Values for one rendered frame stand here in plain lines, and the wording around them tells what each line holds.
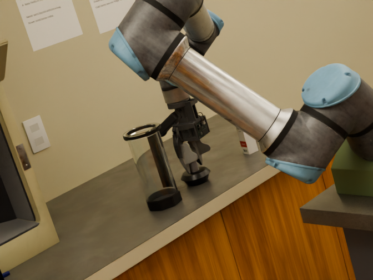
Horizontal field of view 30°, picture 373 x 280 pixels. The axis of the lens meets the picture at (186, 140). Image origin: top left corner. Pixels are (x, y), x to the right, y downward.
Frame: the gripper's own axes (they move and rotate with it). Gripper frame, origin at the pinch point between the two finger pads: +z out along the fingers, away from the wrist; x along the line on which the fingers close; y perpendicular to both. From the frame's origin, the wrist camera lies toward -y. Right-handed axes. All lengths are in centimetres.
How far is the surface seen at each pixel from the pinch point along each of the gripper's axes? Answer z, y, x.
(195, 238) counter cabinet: 13.7, 8.5, -20.2
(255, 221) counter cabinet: 19.9, 14.5, 2.0
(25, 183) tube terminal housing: -13.4, -27.1, -38.2
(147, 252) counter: 8.3, 6.8, -37.9
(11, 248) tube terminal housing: 0, -28, -50
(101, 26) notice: -43, -48, 37
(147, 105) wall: -10, -46, 46
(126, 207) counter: 5.3, -15.9, -15.8
